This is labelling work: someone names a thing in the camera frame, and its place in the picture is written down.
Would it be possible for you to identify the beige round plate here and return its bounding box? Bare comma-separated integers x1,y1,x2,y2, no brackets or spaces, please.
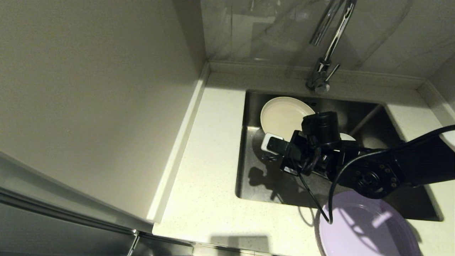
260,97,316,141

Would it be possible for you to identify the lilac round plate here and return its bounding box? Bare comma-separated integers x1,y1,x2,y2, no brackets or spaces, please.
318,190,422,256

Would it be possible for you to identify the stainless steel sink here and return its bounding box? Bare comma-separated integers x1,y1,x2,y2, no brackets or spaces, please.
235,90,444,222

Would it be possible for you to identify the chrome gooseneck faucet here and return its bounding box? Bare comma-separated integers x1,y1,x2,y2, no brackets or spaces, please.
306,0,357,94

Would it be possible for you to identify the grey metal cabinet front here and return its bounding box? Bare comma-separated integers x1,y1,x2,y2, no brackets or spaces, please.
0,153,194,256

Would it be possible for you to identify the black camera cable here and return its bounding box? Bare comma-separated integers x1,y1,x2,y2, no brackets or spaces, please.
295,124,455,225

